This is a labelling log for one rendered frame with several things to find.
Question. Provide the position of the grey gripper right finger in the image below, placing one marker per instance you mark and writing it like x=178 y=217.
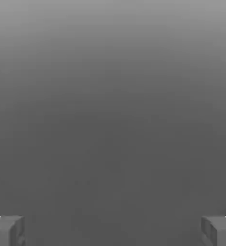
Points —
x=220 y=232

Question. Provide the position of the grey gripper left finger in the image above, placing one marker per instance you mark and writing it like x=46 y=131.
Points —
x=5 y=232

